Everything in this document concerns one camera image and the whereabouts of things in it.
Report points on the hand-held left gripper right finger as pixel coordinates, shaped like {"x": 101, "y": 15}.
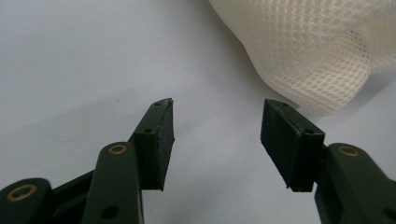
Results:
{"x": 288, "y": 146}

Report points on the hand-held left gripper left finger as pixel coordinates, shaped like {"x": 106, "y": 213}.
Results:
{"x": 155, "y": 149}

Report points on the white mesh laundry bag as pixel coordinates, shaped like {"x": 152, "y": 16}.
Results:
{"x": 314, "y": 46}

